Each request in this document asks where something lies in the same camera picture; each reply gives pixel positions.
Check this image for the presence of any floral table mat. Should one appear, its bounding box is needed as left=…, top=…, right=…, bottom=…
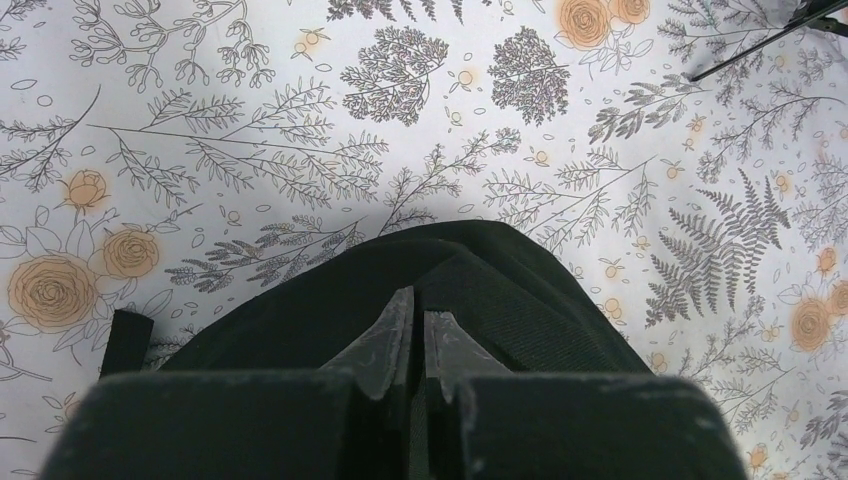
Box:
left=1, top=1, right=847, bottom=479

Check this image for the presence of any black fabric student bag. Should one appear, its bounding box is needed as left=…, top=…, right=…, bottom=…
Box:
left=83, top=221, right=647, bottom=479

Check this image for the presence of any black microphone tripod stand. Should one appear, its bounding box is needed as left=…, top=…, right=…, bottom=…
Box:
left=683, top=0, right=847, bottom=83

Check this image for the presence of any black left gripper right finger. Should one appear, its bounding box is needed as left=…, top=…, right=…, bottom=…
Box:
left=423, top=311, right=512, bottom=479

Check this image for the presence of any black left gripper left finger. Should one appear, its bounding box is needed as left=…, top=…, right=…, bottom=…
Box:
left=320, top=286, right=415, bottom=479

